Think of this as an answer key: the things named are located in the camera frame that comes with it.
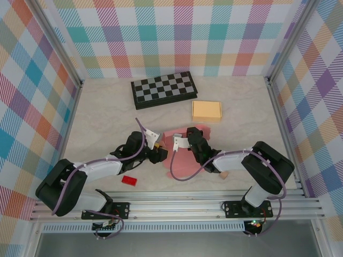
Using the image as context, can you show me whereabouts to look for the left aluminium frame post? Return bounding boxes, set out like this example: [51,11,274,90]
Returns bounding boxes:
[26,0,84,89]

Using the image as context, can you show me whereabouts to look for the small circuit board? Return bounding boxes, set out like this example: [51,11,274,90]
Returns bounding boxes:
[245,219,265,230]
[92,220,118,231]

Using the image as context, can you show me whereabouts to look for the left small circuit board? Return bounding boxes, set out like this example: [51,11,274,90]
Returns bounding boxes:
[92,220,118,231]

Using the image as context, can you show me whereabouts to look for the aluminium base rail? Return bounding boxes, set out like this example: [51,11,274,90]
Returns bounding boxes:
[29,190,326,222]

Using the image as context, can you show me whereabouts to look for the right small circuit board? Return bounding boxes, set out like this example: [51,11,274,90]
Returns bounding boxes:
[245,219,265,230]

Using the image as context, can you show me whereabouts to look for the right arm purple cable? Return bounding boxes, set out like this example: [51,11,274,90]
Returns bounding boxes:
[169,148,288,238]

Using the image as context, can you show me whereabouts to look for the aluminium frame post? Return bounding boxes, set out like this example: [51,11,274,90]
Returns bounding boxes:
[266,0,321,84]
[26,0,84,89]

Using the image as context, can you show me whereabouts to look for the red toy brick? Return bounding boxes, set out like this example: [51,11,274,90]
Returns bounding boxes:
[121,175,139,186]

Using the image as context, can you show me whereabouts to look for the black grey folding chessboard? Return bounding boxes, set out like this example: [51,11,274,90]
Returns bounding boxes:
[130,71,199,110]

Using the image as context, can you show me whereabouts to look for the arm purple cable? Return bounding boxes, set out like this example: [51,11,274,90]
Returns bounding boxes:
[169,148,288,238]
[51,117,125,240]

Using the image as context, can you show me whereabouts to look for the right aluminium frame post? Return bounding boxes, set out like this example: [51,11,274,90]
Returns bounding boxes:
[266,0,321,84]

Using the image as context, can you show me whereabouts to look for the slotted grey cable duct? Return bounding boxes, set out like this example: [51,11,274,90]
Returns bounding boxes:
[42,223,246,233]

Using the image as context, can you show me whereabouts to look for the pink paper box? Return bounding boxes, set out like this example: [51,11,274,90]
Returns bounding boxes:
[162,124,214,180]

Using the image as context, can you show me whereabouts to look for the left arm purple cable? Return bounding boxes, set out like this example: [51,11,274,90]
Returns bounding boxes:
[51,117,125,240]

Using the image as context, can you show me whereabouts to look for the yellow paper box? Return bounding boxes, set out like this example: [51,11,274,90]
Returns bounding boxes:
[191,100,223,123]

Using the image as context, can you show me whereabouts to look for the right aluminium side rail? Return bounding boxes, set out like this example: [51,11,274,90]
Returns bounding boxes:
[266,76,307,198]

